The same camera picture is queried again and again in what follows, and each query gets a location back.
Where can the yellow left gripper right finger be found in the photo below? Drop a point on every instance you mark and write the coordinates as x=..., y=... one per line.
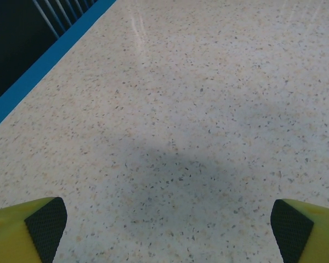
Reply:
x=323, y=238

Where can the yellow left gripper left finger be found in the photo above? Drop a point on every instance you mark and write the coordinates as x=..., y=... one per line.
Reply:
x=8, y=235

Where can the blue table edge strip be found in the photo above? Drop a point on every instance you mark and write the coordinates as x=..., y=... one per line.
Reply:
x=41, y=65

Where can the blue printed enclosure panel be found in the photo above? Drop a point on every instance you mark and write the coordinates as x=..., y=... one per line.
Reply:
x=16, y=35

